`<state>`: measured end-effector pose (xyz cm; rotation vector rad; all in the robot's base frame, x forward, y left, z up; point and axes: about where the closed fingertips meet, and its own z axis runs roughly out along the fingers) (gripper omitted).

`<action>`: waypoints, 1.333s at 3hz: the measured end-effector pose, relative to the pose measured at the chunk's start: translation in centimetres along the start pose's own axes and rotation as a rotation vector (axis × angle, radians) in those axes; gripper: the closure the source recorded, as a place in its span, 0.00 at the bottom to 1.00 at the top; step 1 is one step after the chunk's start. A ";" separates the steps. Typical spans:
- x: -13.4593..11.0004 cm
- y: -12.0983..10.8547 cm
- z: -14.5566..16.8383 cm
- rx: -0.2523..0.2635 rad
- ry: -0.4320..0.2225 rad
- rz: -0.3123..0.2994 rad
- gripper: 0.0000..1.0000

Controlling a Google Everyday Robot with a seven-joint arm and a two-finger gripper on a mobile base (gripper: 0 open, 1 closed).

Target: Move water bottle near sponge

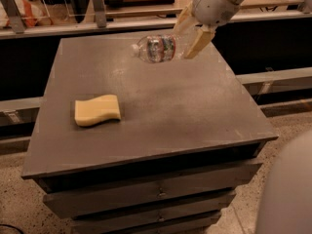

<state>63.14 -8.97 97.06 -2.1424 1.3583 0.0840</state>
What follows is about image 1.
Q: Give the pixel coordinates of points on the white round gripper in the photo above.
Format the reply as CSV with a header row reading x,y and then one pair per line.
x,y
213,6

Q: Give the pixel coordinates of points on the clear plastic water bottle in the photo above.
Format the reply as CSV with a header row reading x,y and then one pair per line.
x,y
160,48

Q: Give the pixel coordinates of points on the yellow sponge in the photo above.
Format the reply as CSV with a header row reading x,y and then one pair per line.
x,y
96,110

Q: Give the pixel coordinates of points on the grey drawer cabinet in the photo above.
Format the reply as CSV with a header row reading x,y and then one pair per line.
x,y
188,136

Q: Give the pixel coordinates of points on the orange and white bag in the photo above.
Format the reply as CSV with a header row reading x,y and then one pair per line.
x,y
32,15

